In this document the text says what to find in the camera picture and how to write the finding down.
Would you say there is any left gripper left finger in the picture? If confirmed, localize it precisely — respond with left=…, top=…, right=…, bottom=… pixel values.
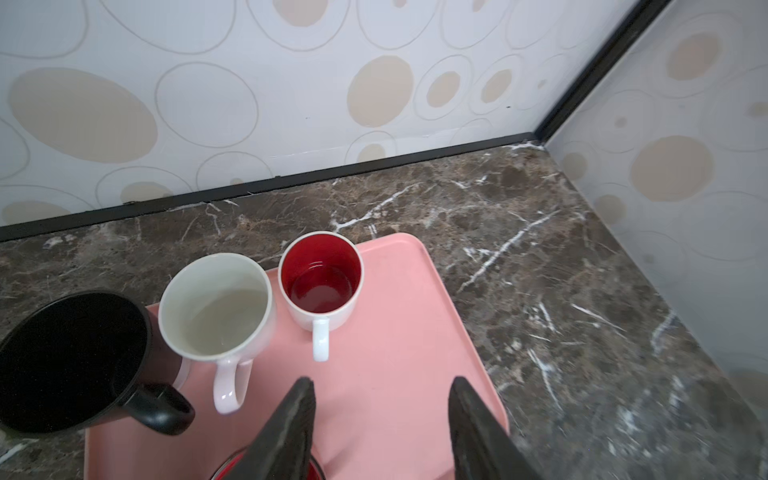
left=246, top=377, right=316, bottom=461

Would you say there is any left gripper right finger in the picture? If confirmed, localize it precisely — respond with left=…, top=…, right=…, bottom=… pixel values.
left=448, top=376, right=542, bottom=480

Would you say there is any red mug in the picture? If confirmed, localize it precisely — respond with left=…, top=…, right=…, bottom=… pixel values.
left=211, top=448, right=326, bottom=480

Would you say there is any pink mug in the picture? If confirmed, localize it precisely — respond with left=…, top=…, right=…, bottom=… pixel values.
left=158, top=253, right=277, bottom=414

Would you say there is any white mug front row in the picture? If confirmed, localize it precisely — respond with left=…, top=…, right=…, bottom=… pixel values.
left=277, top=231, right=365, bottom=362

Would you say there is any black mug white base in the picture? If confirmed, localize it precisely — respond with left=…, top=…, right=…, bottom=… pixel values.
left=1, top=290, right=195, bottom=437

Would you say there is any pink rectangular tray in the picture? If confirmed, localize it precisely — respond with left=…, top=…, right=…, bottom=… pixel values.
left=84, top=233, right=508, bottom=479

